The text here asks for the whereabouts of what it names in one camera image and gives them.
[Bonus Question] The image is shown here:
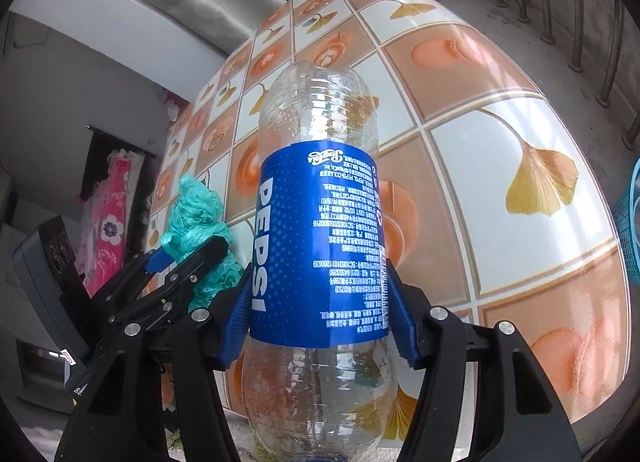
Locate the green plastic bag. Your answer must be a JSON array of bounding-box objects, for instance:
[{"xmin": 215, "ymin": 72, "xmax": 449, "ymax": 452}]
[{"xmin": 160, "ymin": 175, "xmax": 246, "ymax": 313}]

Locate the blue plastic basket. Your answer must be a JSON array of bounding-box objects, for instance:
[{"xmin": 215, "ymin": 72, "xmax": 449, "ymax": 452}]
[{"xmin": 612, "ymin": 157, "xmax": 640, "ymax": 285}]

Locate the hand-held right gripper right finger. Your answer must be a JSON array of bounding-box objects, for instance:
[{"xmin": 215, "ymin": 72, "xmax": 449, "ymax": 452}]
[{"xmin": 382, "ymin": 257, "xmax": 583, "ymax": 462}]

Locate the clear plastic bottle blue label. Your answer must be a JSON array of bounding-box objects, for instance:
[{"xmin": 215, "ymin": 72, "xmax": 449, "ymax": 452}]
[{"xmin": 241, "ymin": 61, "xmax": 418, "ymax": 462}]

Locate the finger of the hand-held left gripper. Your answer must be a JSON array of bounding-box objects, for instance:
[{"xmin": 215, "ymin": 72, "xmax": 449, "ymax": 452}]
[
  {"xmin": 92, "ymin": 248, "xmax": 173, "ymax": 315},
  {"xmin": 107, "ymin": 235, "xmax": 231, "ymax": 338}
]

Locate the dark bed frame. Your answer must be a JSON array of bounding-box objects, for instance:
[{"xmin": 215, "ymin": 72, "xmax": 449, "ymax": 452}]
[{"xmin": 87, "ymin": 126, "xmax": 156, "ymax": 159}]

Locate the pink flowered blanket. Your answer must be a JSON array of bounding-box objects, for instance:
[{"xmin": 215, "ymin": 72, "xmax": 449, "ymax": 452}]
[{"xmin": 82, "ymin": 149, "xmax": 138, "ymax": 295}]

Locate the metal balcony railing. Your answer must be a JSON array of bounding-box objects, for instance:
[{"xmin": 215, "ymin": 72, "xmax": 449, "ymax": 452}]
[{"xmin": 370, "ymin": 0, "xmax": 640, "ymax": 148}]

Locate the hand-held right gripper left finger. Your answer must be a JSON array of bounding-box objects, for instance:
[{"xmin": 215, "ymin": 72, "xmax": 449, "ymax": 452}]
[{"xmin": 52, "ymin": 262, "xmax": 261, "ymax": 462}]

